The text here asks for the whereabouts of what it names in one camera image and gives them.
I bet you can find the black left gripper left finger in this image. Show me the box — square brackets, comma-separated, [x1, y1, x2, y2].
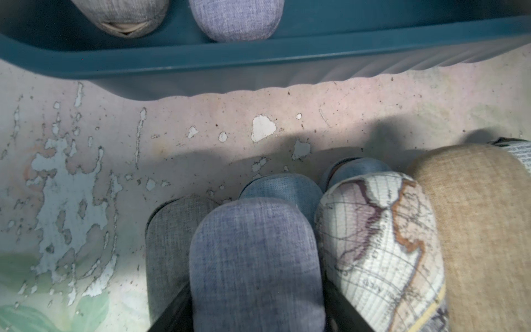
[148, 283, 193, 332]

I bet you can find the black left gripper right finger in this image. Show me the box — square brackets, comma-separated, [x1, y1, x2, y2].
[323, 279, 373, 332]

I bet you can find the world map glasses case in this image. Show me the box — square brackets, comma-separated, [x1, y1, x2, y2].
[315, 172, 450, 331]

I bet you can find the lilac fabric glasses case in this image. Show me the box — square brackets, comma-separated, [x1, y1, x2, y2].
[189, 198, 326, 331]
[189, 0, 285, 42]

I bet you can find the tan fabric glasses case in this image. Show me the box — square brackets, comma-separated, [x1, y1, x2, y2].
[407, 144, 530, 331]

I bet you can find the grey fabric glasses case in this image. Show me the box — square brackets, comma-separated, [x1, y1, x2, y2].
[72, 0, 171, 39]

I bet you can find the dark grey lower glasses case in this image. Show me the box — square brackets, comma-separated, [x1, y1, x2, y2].
[145, 194, 218, 323]

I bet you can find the light blue glasses case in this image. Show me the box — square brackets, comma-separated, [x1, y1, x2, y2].
[239, 174, 324, 226]
[319, 157, 392, 192]

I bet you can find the newspaper flag print glasses case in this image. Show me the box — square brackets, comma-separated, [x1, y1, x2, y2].
[489, 137, 531, 173]

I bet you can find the teal plastic storage box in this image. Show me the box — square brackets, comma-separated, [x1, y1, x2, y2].
[1, 1, 530, 100]

